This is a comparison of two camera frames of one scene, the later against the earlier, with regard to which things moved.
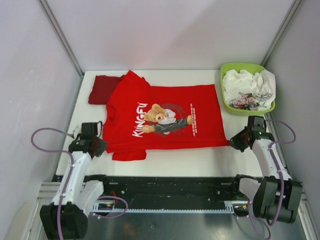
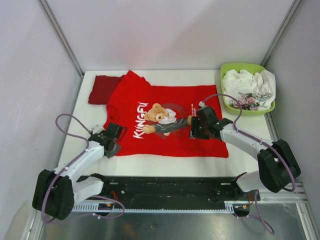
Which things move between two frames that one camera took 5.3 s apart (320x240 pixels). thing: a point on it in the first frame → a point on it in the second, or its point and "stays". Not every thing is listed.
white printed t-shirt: (244, 90) stays
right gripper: (234, 141) → (195, 122)
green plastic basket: (253, 68) stays
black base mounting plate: (170, 188) stays
